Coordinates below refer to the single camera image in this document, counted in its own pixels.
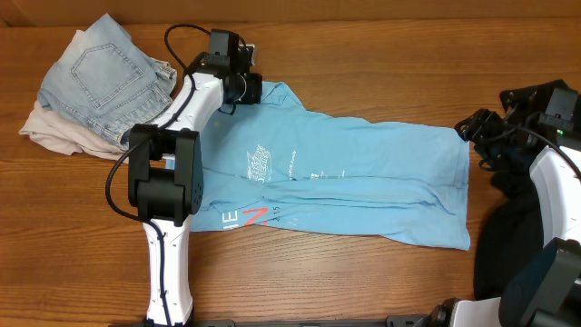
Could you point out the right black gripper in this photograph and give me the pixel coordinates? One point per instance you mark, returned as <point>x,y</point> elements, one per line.
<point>479,132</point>

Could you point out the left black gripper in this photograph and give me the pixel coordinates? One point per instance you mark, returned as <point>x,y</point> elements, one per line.
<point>250,91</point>

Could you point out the light blue printed t-shirt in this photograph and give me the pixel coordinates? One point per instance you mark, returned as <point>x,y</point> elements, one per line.
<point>280,165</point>

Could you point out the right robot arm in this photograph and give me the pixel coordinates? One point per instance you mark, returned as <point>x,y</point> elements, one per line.
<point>527,268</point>

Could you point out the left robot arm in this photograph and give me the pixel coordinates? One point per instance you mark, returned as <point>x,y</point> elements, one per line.
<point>165,179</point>

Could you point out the black garment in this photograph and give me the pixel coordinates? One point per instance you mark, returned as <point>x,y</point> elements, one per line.
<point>512,235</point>

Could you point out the folded light denim jeans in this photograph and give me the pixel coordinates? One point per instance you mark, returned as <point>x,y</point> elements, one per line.
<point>106,84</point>

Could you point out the folded white cloth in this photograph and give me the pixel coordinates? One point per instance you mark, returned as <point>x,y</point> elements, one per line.
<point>58,134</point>

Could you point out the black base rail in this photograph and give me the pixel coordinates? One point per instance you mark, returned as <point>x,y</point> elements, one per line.
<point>308,323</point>

